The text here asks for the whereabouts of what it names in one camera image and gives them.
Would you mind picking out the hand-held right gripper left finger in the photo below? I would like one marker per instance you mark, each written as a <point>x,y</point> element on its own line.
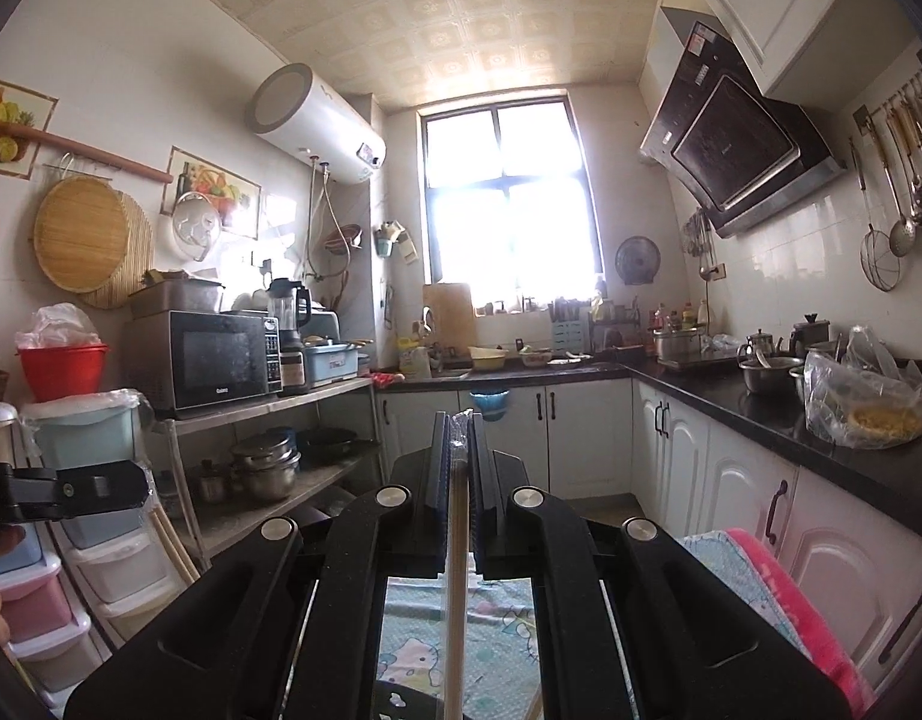
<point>440,510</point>

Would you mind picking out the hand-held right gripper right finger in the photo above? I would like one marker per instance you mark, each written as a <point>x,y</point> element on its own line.
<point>480,510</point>

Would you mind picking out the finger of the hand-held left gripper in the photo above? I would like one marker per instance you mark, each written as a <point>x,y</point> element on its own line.
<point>78,493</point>

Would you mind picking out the row of hanging kitchen utensils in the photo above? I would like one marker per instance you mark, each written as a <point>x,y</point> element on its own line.
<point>911,180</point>

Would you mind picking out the person's left hand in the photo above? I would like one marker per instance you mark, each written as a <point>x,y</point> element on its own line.
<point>7,540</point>

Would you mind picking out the pink and white drawer tower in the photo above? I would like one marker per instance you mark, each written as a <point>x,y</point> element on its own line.
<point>33,592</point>

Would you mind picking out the blue hanging basin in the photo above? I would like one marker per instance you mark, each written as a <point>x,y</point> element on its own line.
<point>489,403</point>

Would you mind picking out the red plastic basin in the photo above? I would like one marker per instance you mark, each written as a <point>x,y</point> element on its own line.
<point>59,375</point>

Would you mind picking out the black frying pan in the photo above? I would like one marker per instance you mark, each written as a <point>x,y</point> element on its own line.
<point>330,444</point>

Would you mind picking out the cartoon cat printed cloth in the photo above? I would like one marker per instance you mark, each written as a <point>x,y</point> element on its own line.
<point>498,645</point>

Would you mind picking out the yellow basin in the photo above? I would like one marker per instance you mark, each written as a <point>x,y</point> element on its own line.
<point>487,358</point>

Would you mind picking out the metal kitchen shelf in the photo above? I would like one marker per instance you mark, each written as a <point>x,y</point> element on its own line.
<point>318,394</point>

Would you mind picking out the crumpled clear plastic bag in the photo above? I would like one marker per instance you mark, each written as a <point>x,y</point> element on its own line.
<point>56,326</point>

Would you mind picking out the stacked steel pots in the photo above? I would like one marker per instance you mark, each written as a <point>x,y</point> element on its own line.
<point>266,469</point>

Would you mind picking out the black microwave oven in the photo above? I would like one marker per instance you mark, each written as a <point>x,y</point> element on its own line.
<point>206,360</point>

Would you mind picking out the wooden cutting board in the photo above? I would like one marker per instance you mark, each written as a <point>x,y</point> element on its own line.
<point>450,319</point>

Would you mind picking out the pastel knife block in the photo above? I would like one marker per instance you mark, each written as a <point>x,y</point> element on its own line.
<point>570,330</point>

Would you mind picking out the dark rectangular container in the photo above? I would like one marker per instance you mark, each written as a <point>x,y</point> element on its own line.
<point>176,298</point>

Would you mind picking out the dish rack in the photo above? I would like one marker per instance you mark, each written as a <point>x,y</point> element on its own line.
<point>622,341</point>

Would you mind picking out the round straw mat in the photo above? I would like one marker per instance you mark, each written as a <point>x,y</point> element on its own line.
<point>134,262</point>

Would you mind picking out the black blender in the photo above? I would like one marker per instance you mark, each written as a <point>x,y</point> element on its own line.
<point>287,315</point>

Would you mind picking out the round bamboo tray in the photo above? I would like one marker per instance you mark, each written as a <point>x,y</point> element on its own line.
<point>78,236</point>

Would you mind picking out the steel cooking pot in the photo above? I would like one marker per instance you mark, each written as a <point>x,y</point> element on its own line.
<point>678,343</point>

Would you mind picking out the white lower kitchen cabinets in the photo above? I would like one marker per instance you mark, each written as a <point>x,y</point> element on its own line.
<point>738,480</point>

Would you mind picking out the black kitchen countertop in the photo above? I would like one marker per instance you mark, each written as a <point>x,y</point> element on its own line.
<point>731,405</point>

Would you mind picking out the small white fan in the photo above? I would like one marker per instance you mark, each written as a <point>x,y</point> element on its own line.
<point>195,229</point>

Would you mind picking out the kitchen window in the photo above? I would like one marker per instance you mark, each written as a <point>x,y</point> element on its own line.
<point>506,202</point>

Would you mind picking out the steel kettle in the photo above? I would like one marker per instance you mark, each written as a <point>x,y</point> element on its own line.
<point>757,346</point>

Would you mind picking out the wooden rolling pin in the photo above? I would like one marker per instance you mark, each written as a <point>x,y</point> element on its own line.
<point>86,151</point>

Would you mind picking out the pink towel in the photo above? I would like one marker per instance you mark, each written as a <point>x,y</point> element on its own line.
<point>806,615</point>

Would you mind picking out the hanging ladles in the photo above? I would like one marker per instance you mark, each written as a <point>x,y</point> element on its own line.
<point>697,240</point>

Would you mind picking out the plastic bag with food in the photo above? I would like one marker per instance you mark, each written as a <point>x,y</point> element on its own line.
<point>866,405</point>

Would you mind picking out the white water heater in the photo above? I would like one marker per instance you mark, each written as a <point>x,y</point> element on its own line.
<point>311,120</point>

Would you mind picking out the black range hood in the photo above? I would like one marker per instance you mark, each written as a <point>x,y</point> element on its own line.
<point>738,142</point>

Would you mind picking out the white upper cabinets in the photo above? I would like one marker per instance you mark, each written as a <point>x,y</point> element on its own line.
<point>761,7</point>

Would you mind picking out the wall-mounted brush holder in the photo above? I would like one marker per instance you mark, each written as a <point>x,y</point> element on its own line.
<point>393,240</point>

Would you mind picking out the dark round wall fan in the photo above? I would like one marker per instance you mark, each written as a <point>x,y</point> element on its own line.
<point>637,261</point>

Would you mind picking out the fruit wall poster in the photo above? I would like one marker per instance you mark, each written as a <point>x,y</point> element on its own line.
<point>11,116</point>
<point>221,191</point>

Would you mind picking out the wall power outlet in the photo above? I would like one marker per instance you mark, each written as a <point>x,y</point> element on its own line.
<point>716,271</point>

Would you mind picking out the wall utensil rail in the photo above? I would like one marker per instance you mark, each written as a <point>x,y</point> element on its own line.
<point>862,116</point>

